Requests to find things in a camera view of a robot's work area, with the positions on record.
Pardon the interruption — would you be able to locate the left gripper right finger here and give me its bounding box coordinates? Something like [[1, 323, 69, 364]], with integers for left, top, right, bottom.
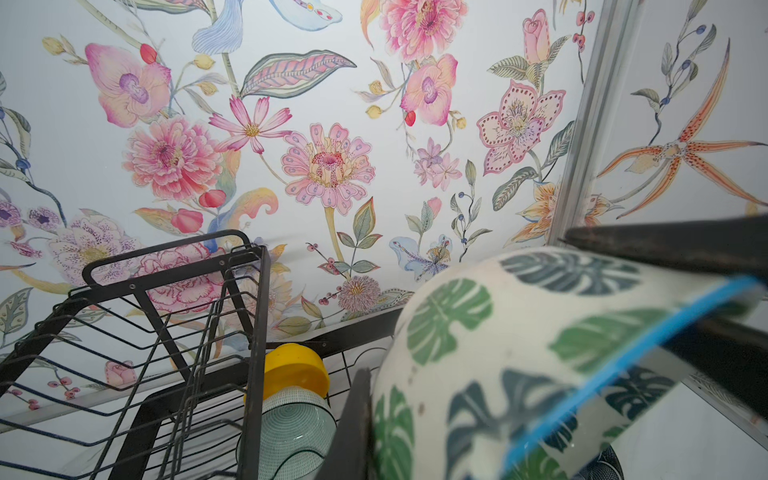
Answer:
[[563, 215, 767, 417]]

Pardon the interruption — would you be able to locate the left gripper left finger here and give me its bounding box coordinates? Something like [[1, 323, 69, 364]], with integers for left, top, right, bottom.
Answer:
[[315, 368, 373, 480]]

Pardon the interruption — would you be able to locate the pale mint green bowl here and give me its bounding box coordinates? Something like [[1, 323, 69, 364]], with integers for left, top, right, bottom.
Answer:
[[236, 386, 336, 479]]

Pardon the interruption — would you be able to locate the yellow plastic bowl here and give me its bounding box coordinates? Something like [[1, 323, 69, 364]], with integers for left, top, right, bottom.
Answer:
[[263, 343, 330, 400]]

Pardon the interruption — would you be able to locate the green leaf pattern bowl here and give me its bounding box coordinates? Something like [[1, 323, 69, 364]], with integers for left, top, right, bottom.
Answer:
[[372, 247, 763, 479]]

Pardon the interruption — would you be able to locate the black wire dish rack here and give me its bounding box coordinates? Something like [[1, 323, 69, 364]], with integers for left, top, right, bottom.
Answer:
[[1, 231, 411, 479]]

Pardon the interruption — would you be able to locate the dark blue patterned bowl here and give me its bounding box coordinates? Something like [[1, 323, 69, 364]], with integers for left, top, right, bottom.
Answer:
[[572, 446, 624, 480]]

